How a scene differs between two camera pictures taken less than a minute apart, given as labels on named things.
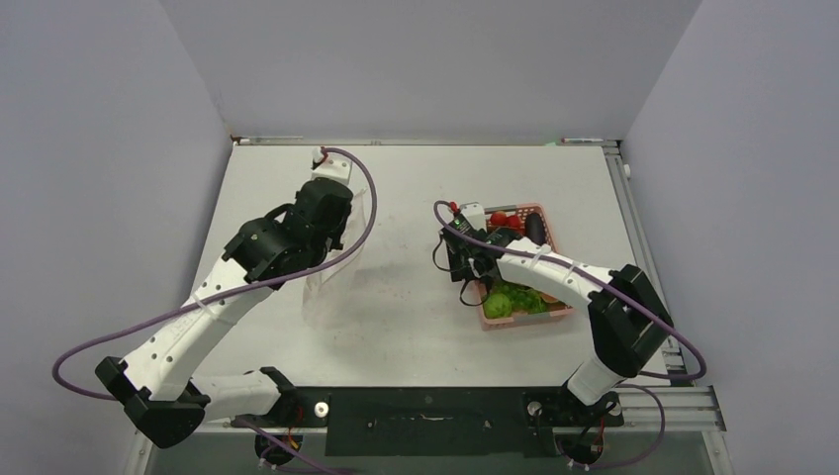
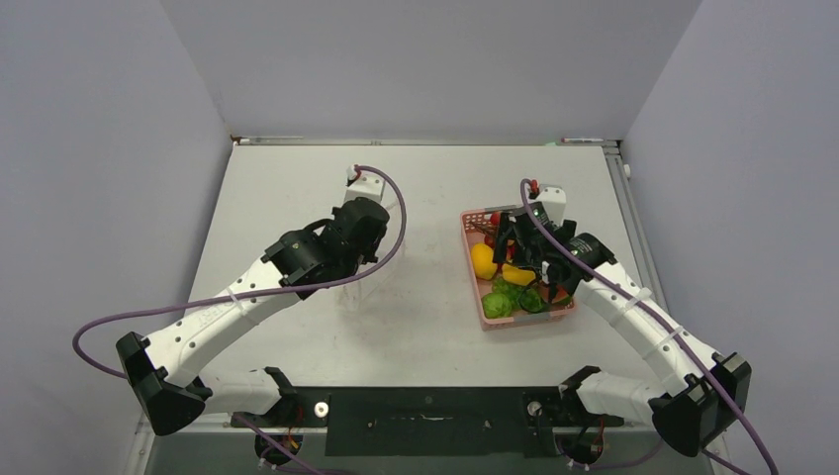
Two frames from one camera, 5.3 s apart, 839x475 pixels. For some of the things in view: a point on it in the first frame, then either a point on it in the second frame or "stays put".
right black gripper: (460, 270) to (507, 234)
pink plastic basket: (489, 324) stays put
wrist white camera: (475, 215) to (554, 201)
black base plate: (514, 421) stays put
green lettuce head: (504, 299) stays put
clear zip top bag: (337, 298) to (375, 285)
